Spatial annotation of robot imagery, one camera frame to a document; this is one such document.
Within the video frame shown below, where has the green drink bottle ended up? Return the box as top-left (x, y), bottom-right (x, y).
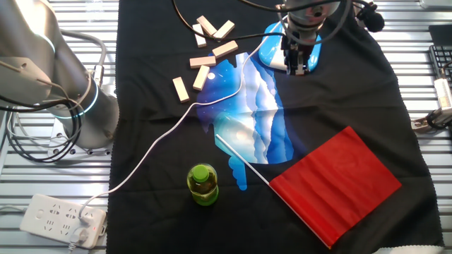
top-left (186, 163), bottom-right (220, 207)

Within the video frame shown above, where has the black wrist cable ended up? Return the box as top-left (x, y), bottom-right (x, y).
top-left (171, 0), bottom-right (285, 42)

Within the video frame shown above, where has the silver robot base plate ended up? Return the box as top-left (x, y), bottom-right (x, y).
top-left (47, 116), bottom-right (114, 157)

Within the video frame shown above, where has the red flag with white stick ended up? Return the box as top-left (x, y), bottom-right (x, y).
top-left (215, 126), bottom-right (403, 250)

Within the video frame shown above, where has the white plug with cable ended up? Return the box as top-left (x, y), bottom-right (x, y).
top-left (67, 226), bottom-right (90, 254)

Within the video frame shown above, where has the white cloth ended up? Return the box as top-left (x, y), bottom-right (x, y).
top-left (372, 244), bottom-right (445, 254)

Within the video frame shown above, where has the grey wrist cable loop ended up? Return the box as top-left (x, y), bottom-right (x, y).
top-left (277, 0), bottom-right (354, 47)

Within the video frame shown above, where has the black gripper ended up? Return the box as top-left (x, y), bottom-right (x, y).
top-left (281, 33), bottom-right (315, 77)

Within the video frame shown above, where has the black flat panel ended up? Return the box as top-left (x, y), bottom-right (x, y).
top-left (429, 24), bottom-right (452, 46)

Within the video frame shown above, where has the black base cable bundle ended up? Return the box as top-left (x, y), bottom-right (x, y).
top-left (0, 95), bottom-right (83, 164)

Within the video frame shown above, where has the grey power strip cord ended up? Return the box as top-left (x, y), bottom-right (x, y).
top-left (0, 203), bottom-right (28, 214)

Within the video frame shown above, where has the silver camera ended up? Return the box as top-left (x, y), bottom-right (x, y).
top-left (433, 77), bottom-right (452, 109)

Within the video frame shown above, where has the thick grey cable with connector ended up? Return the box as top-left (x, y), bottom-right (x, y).
top-left (59, 30), bottom-right (107, 89)

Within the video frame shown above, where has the black round cable plug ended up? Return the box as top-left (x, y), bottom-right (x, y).
top-left (356, 3), bottom-right (386, 33)

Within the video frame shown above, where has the white lamp power cable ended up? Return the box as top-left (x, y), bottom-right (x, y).
top-left (78, 19), bottom-right (287, 226)

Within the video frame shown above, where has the black keyboard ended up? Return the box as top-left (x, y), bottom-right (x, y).
top-left (429, 44), bottom-right (452, 83)

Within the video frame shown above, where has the metal camera mount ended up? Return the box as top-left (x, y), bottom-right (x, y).
top-left (410, 107), bottom-right (452, 134)

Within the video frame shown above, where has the white power strip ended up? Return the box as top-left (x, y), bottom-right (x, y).
top-left (20, 193), bottom-right (107, 250)

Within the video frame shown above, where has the black cloth with blue print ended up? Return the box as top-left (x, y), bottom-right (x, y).
top-left (105, 0), bottom-right (445, 254)

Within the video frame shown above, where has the light wooden block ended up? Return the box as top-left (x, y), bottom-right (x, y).
top-left (212, 19), bottom-right (236, 40)
top-left (196, 15), bottom-right (218, 38)
top-left (172, 76), bottom-right (191, 104)
top-left (189, 55), bottom-right (218, 69)
top-left (191, 23), bottom-right (208, 49)
top-left (192, 64), bottom-right (211, 92)
top-left (211, 40), bottom-right (239, 59)

